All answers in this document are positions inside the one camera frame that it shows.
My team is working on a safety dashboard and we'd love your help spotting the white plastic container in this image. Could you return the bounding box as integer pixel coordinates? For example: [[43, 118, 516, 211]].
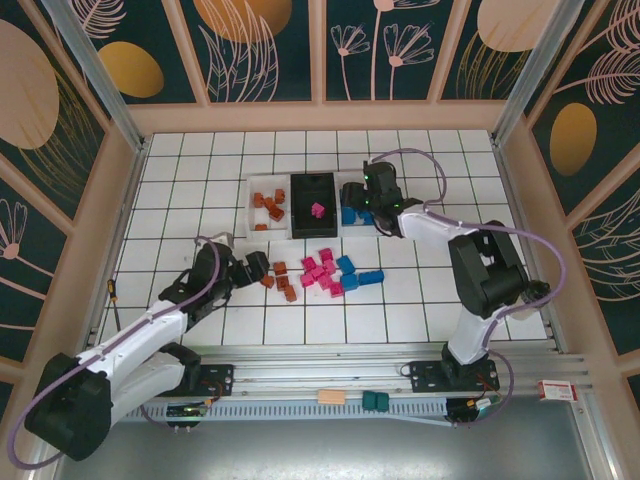
[[245, 173, 293, 240], [335, 172, 384, 236]]

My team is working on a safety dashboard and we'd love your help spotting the black plastic container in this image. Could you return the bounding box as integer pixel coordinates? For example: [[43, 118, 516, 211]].
[[289, 172, 340, 240]]

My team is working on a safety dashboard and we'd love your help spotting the yellow black screwdriver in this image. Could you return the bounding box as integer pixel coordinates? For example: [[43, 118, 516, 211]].
[[107, 279, 124, 334]]

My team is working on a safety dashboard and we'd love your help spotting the green circuit board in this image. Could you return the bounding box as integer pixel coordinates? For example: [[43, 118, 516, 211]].
[[449, 397, 501, 421], [164, 403, 209, 419]]

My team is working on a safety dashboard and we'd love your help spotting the red white small box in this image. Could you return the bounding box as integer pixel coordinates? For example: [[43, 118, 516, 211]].
[[537, 379, 577, 402]]

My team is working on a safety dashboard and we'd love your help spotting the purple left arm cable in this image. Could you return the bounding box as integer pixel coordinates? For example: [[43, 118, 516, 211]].
[[9, 232, 236, 469]]

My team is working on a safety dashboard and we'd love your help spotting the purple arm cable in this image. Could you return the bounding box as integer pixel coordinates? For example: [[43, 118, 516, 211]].
[[367, 148, 569, 429], [9, 232, 236, 469]]

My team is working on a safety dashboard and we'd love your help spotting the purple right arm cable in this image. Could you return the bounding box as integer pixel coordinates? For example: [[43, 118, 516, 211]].
[[367, 148, 569, 429]]

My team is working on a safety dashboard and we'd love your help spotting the aluminium side rail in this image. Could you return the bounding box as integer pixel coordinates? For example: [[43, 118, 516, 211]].
[[82, 139, 149, 351], [492, 134, 569, 354]]

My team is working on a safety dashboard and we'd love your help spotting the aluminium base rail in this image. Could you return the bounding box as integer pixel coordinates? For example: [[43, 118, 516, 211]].
[[89, 344, 594, 401]]

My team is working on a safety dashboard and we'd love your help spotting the white slotted cable duct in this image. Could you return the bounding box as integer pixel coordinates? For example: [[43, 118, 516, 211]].
[[119, 397, 451, 426]]

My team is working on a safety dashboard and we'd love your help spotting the aluminium frame post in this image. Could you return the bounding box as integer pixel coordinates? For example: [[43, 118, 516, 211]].
[[49, 0, 149, 151], [492, 0, 599, 146]]

